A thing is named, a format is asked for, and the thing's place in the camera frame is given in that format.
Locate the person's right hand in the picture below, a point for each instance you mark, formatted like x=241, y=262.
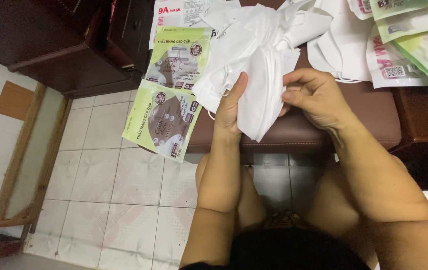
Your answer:
x=324, y=103

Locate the person's left hand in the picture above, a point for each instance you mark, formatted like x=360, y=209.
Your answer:
x=227, y=118

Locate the bundle of white face masks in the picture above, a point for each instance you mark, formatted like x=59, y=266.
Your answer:
x=259, y=48

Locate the brown leather bench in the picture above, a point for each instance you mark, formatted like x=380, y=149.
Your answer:
x=360, y=112

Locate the pile of loose white masks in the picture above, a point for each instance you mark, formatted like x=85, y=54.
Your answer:
x=343, y=41

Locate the white red-print mask packet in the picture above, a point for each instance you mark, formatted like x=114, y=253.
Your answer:
x=360, y=7
x=172, y=13
x=386, y=63

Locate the person's left leg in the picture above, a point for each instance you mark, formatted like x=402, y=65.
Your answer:
x=250, y=198

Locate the person's leg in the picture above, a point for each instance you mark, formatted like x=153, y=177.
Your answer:
x=250, y=198
x=330, y=202

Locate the person's right leg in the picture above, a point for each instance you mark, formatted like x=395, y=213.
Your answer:
x=330, y=202

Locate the dark wooden side table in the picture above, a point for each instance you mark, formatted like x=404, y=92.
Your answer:
x=424, y=138

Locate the person's black shirt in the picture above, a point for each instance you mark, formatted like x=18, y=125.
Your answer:
x=292, y=251

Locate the dark wooden cabinet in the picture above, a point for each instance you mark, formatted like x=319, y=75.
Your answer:
x=60, y=37

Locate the brown cardboard piece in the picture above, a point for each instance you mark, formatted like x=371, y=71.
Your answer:
x=14, y=100

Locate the wooden frame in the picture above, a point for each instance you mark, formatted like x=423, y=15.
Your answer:
x=30, y=168

